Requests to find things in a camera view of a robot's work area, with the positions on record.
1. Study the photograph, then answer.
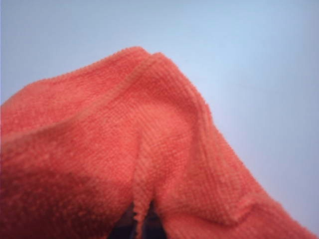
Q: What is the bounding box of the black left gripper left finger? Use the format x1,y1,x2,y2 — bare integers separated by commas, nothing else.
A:
109,201,137,239

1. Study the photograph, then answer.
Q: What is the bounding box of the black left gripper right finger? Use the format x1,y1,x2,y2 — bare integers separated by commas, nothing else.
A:
143,200,167,239

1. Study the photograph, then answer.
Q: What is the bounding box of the orange microfibre cloth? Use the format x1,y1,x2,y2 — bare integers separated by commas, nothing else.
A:
0,46,317,239

